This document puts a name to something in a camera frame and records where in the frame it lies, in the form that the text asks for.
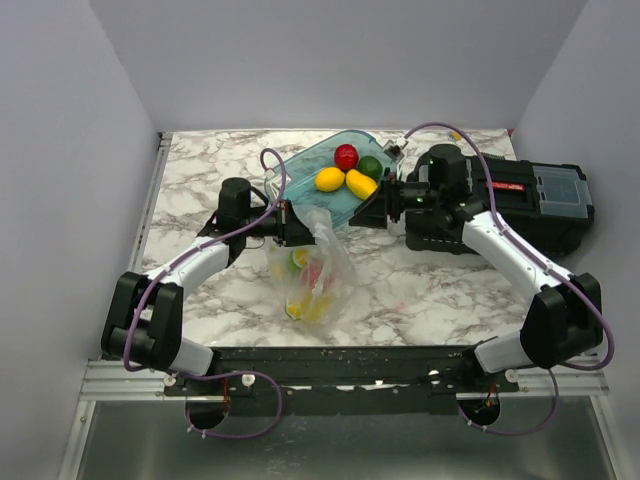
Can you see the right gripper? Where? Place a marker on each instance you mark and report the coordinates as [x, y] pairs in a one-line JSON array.
[[373, 213]]

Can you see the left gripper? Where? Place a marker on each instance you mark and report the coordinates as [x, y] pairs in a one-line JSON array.
[[292, 231]]

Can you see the green fake leaf fruit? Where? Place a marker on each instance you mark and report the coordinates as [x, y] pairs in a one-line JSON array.
[[297, 260]]

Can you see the red fake apple front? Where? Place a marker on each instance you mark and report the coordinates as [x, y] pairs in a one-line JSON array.
[[311, 276]]

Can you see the red fake apple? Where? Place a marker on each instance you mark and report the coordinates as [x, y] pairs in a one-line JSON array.
[[311, 276], [346, 157]]

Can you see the teal plastic container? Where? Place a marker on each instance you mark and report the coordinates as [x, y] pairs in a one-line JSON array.
[[304, 166]]

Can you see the clear plastic lemon-print bag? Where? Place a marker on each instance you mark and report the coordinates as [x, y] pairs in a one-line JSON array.
[[338, 271]]

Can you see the yellow-green fake starfruit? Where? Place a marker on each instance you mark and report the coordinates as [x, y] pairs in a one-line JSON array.
[[309, 308]]

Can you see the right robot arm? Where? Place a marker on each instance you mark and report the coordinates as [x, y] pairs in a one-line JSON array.
[[564, 310]]

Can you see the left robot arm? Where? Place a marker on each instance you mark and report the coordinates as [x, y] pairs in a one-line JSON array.
[[144, 323]]

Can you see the yellow fake mango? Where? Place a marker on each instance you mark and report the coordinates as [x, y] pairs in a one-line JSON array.
[[360, 185]]

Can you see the green fake lime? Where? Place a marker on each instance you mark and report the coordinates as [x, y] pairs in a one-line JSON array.
[[371, 167]]

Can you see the yellow fake lemon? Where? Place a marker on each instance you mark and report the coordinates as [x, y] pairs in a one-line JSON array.
[[329, 179]]

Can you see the red fake apple back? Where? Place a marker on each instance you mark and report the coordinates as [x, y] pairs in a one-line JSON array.
[[346, 157]]

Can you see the black toolbox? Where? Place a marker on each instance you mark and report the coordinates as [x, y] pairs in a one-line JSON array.
[[548, 205]]

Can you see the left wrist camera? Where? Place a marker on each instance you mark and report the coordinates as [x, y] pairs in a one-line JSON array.
[[275, 184]]

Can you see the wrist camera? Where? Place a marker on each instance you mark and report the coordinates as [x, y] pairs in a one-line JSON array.
[[394, 149], [275, 184]]

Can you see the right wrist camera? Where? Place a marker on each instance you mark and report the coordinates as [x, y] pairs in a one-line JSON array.
[[394, 149]]

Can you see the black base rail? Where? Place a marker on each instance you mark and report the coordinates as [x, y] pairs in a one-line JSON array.
[[314, 381]]

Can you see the aluminium frame rail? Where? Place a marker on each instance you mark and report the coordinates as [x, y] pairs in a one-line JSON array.
[[109, 381]]

